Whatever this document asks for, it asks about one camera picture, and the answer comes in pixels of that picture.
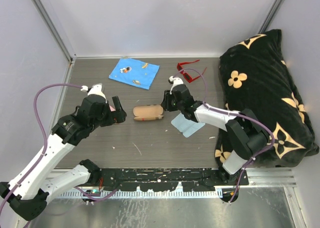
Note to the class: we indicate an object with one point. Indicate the aluminium front rail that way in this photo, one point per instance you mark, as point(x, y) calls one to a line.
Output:
point(251, 178)

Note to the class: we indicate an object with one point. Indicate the black floral plush pillow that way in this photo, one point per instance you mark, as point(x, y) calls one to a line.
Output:
point(254, 76)

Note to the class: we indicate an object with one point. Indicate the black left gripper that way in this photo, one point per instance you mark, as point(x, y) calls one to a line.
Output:
point(115, 117)

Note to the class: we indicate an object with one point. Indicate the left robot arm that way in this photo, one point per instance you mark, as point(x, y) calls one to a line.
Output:
point(29, 192)

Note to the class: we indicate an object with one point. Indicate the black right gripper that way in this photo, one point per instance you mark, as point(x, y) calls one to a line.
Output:
point(166, 104)

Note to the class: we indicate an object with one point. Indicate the brown striped glasses case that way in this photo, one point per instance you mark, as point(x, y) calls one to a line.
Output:
point(148, 112)

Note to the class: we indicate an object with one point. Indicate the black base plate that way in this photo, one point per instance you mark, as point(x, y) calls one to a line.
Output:
point(161, 179)

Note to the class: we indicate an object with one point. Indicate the blue cartoon print cloth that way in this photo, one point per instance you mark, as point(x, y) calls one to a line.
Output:
point(135, 73)

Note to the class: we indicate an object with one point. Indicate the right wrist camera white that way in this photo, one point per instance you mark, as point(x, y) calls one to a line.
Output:
point(174, 81)

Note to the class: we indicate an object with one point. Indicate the light blue cloth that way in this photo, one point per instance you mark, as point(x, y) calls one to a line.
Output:
point(185, 126)

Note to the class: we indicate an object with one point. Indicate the red sunglasses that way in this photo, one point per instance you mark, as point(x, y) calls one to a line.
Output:
point(184, 70)

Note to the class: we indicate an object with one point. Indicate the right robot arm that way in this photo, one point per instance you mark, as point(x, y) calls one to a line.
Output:
point(248, 137)

